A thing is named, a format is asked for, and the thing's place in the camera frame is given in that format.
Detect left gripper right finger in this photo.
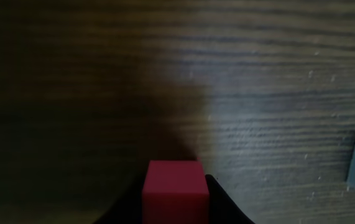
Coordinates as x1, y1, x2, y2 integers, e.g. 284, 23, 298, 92
205, 174, 256, 224

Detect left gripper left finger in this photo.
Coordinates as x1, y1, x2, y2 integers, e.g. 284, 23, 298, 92
93, 180, 144, 224

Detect pink cube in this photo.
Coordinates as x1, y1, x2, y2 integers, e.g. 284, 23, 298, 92
142, 160, 211, 224

